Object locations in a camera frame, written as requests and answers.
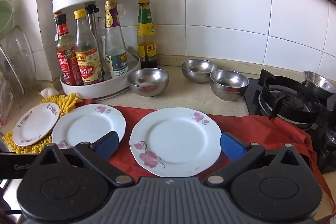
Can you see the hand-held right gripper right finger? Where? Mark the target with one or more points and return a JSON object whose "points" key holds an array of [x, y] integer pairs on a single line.
{"points": [[232, 146]]}

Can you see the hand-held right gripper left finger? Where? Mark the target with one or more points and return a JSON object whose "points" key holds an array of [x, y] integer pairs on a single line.
{"points": [[108, 144]]}

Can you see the medium white floral plate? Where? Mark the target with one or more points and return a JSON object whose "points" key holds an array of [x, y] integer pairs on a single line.
{"points": [[88, 125]]}

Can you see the small floral rimmed plate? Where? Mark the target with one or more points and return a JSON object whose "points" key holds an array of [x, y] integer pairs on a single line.
{"points": [[35, 126]]}

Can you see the large white floral plate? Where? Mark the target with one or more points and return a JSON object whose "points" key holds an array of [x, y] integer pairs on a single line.
{"points": [[176, 141]]}

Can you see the stainless steel bowl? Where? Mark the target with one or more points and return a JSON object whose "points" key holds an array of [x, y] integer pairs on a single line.
{"points": [[229, 83], [199, 70], [148, 81], [319, 84]]}

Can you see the red cloth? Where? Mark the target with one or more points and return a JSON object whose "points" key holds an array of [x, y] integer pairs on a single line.
{"points": [[249, 124]]}

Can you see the black gas stove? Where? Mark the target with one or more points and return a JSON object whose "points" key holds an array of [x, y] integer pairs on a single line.
{"points": [[254, 98]]}

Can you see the yellow chenille mat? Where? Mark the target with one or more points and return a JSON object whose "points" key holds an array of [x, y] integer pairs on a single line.
{"points": [[69, 103]]}

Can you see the white two-tier turntable rack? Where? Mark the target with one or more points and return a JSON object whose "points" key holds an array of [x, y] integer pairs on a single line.
{"points": [[88, 89]]}

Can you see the clear plastic bag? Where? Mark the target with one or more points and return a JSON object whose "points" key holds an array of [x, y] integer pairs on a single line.
{"points": [[4, 106]]}

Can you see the black pan support grate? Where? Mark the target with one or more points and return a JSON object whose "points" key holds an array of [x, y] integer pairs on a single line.
{"points": [[288, 102]]}

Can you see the white garlic bulb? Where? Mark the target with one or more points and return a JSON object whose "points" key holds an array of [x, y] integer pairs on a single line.
{"points": [[48, 92]]}

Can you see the yellow cap vinegar bottle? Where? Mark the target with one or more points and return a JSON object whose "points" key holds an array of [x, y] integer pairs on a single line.
{"points": [[88, 66]]}

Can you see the purple label sauce bottle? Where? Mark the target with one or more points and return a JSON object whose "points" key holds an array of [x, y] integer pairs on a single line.
{"points": [[116, 62]]}

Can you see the red cap sauce bottle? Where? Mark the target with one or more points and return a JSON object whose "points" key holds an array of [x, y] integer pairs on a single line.
{"points": [[65, 66]]}

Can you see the black stove knob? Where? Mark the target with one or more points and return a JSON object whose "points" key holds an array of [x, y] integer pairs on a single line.
{"points": [[330, 138]]}

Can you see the glass pot lid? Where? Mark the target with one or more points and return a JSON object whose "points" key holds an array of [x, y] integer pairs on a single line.
{"points": [[18, 56]]}

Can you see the green label sauce bottle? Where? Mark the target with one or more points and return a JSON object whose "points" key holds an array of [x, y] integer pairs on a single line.
{"points": [[146, 29]]}

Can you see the pale green bowl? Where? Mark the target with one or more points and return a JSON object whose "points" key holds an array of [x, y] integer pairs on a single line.
{"points": [[5, 16]]}

